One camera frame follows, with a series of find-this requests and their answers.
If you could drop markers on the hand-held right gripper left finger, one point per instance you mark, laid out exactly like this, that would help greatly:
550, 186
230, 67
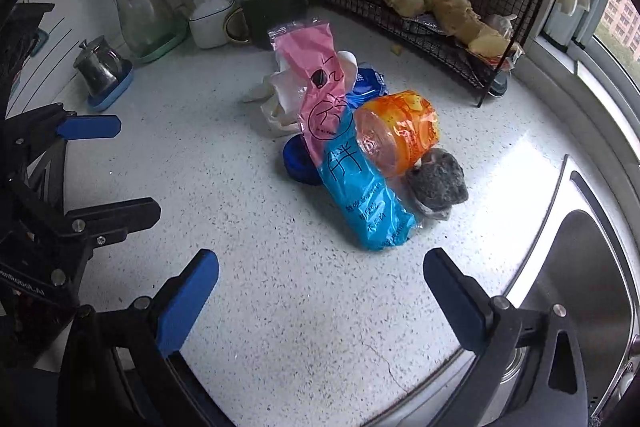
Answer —
185, 307

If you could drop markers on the window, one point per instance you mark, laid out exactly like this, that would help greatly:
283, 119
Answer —
620, 12

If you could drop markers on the blue wrapper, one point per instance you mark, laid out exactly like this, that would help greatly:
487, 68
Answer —
370, 82

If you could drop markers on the pink and blue plastic bag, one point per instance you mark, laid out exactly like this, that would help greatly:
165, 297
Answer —
360, 187

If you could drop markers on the white plastic container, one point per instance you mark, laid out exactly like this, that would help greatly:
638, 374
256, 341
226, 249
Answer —
348, 64

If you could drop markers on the white lidded pot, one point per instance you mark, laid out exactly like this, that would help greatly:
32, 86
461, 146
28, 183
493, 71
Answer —
212, 24

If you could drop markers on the blue saucer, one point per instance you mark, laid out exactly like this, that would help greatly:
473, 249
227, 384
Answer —
117, 94

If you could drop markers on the grey rough stone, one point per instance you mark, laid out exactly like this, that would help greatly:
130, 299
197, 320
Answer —
435, 182

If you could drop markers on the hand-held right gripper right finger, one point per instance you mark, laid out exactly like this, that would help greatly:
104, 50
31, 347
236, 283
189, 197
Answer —
452, 297

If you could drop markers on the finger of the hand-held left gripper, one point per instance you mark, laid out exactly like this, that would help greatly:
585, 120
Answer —
90, 128
125, 214

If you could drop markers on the steel teapot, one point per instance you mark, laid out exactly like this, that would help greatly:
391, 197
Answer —
97, 67

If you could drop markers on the small yellow scrap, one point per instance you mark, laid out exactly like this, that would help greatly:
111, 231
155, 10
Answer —
398, 50

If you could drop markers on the blue round lid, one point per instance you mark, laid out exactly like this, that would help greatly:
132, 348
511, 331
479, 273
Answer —
297, 159

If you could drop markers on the green tray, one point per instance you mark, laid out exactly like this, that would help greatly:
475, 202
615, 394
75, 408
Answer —
167, 47

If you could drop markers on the stainless steel sink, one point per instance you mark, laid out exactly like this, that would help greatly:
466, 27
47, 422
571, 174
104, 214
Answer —
590, 282

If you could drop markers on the orange plastic bag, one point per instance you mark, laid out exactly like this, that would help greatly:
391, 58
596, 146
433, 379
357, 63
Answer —
400, 127

